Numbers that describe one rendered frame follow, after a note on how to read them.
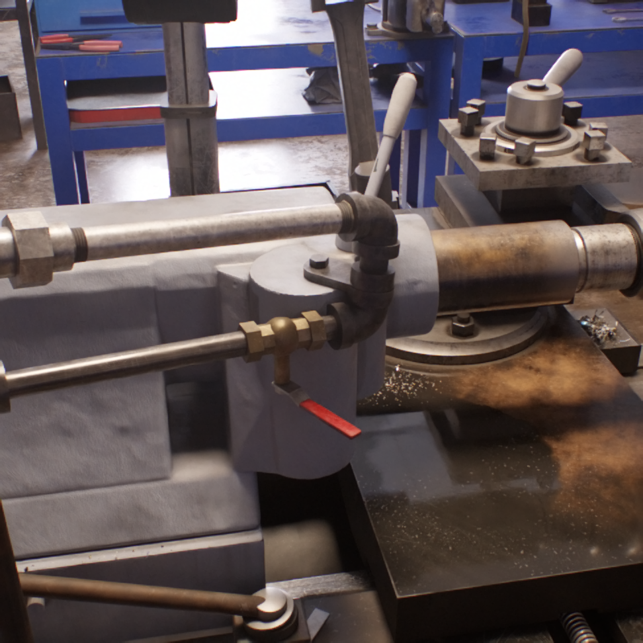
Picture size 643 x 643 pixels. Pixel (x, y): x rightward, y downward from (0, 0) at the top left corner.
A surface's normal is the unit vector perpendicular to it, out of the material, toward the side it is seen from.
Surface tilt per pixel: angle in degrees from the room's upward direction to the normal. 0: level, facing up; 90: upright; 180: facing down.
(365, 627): 0
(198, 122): 90
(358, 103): 82
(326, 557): 20
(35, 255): 56
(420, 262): 51
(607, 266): 76
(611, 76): 0
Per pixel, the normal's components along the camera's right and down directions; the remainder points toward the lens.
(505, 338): 0.39, -0.22
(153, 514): 0.17, 0.02
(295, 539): 0.25, -0.85
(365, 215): 0.49, -0.02
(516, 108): -0.71, 0.35
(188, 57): 0.04, 0.50
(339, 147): 0.00, -0.87
